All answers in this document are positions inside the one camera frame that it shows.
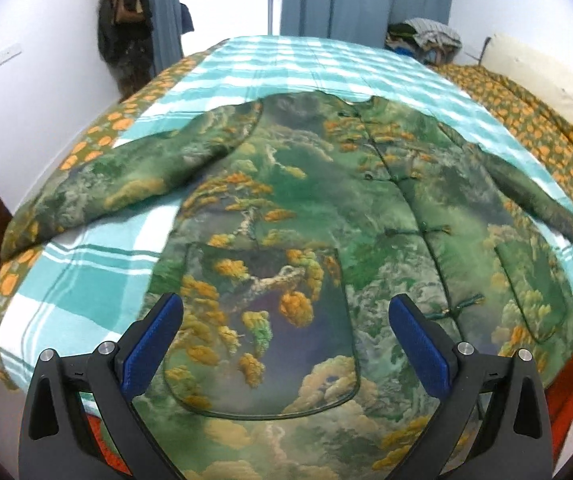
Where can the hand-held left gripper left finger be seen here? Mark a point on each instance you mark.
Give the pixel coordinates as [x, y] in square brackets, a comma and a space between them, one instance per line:
[152, 344]

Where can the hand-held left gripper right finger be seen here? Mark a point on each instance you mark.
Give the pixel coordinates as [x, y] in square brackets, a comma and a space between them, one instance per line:
[421, 347]

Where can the green landscape print padded jacket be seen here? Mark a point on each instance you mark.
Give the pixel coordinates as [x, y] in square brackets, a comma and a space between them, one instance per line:
[316, 220]

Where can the pile of mixed clothes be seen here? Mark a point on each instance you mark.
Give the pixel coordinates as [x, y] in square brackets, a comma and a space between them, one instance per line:
[424, 40]

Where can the dark hanging clothes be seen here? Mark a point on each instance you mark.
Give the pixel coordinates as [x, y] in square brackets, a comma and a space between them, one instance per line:
[126, 25]

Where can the teal white plaid blanket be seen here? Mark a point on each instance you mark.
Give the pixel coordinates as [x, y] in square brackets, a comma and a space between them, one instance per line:
[91, 290]

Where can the orange floral green bed sheet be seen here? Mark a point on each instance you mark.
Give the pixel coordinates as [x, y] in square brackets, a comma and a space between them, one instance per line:
[526, 110]

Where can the cream pillow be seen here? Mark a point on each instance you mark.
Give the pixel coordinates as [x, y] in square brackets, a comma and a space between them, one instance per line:
[541, 70]

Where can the narrow blue curtain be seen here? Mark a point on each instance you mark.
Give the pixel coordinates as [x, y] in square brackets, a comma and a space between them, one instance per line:
[166, 15]

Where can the white wall label strip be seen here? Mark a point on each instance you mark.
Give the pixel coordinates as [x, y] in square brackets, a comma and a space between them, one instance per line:
[1, 57]

